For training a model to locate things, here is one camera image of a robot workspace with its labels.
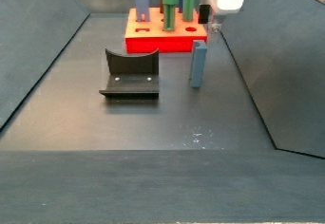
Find black curved holder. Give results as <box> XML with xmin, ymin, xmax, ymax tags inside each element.
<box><xmin>99</xmin><ymin>50</ymin><xmax>161</xmax><ymax>99</ymax></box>

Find green star peg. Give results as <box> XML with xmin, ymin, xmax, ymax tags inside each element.
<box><xmin>184</xmin><ymin>0</ymin><xmax>196</xmax><ymax>22</ymax></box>

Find light blue bridge peg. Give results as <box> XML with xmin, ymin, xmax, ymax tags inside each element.
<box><xmin>136</xmin><ymin>0</ymin><xmax>150</xmax><ymax>22</ymax></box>

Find dark blue square peg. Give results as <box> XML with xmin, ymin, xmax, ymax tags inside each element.
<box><xmin>178</xmin><ymin>0</ymin><xmax>185</xmax><ymax>13</ymax></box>

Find green triangle peg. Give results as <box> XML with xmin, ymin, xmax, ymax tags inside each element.
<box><xmin>162</xmin><ymin>0</ymin><xmax>178</xmax><ymax>31</ymax></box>

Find red peg board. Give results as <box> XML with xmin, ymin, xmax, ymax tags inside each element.
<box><xmin>125</xmin><ymin>8</ymin><xmax>208</xmax><ymax>53</ymax></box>

